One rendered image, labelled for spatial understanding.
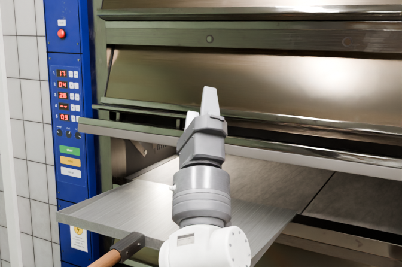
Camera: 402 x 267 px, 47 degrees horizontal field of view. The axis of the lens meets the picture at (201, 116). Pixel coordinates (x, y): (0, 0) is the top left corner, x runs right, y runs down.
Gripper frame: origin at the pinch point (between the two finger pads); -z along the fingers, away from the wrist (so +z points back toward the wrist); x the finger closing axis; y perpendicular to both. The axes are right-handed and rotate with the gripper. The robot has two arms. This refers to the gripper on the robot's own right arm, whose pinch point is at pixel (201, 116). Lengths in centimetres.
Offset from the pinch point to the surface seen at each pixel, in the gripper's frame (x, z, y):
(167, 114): -39.3, -23.1, -5.3
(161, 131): -39.1, -17.7, -3.8
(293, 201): -49, -8, -47
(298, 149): -16.0, -5.9, -28.9
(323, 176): -59, -22, -67
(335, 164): -11.8, -1.6, -34.9
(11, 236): -129, -11, 30
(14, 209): -121, -19, 31
